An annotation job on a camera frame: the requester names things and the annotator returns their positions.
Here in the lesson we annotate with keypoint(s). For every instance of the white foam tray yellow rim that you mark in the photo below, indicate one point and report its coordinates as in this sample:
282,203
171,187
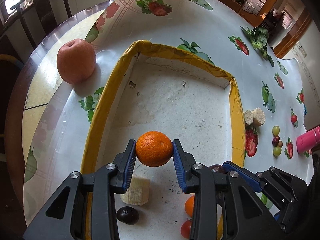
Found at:
154,87

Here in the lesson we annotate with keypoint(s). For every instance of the red apple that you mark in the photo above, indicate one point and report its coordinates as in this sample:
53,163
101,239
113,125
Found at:
76,61

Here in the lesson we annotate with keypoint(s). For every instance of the small cherry tomato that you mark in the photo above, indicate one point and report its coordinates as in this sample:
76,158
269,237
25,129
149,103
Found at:
293,119

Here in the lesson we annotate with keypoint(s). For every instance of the dark purple plum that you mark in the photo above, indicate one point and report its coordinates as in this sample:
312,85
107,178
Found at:
127,215

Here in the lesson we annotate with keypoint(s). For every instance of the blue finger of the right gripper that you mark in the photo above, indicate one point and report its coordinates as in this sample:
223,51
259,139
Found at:
251,179

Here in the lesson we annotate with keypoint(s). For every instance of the small dark plum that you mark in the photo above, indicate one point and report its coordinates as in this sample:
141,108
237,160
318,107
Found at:
217,168

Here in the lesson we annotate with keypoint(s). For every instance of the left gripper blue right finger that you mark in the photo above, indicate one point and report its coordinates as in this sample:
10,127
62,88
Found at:
183,163

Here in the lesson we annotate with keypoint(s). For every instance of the green grape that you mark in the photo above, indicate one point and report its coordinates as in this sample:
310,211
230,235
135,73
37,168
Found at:
276,151
275,130

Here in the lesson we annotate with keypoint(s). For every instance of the dark wooden chair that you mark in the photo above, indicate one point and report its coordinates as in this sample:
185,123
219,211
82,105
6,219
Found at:
45,14

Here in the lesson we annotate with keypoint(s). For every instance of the fruit print tablecloth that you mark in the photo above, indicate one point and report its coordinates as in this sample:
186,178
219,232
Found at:
62,202

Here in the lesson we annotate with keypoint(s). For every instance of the pink thermos bottle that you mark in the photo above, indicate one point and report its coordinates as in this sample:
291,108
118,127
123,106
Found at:
308,140

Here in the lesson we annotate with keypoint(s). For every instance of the orange mandarin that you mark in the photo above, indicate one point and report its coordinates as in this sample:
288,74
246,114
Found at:
154,149
189,206

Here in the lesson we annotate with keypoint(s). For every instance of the green leafy vegetable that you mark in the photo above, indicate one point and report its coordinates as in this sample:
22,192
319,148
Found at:
258,37

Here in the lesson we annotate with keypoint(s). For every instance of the large red tomato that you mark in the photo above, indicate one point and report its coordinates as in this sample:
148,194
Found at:
186,228

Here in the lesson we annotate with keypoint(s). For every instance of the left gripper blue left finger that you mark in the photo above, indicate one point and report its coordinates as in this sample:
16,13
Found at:
125,163

